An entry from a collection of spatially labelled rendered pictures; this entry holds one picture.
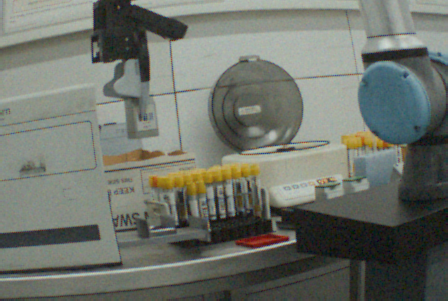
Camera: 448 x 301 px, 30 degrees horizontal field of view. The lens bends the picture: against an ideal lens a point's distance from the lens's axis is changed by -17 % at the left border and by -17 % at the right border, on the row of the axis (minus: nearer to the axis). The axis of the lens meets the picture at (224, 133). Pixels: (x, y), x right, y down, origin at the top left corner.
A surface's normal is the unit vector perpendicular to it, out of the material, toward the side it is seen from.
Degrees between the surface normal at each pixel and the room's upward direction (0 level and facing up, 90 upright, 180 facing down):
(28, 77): 90
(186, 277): 90
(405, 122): 99
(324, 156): 90
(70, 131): 90
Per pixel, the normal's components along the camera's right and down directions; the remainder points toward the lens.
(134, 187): 0.41, 0.02
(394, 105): -0.54, 0.27
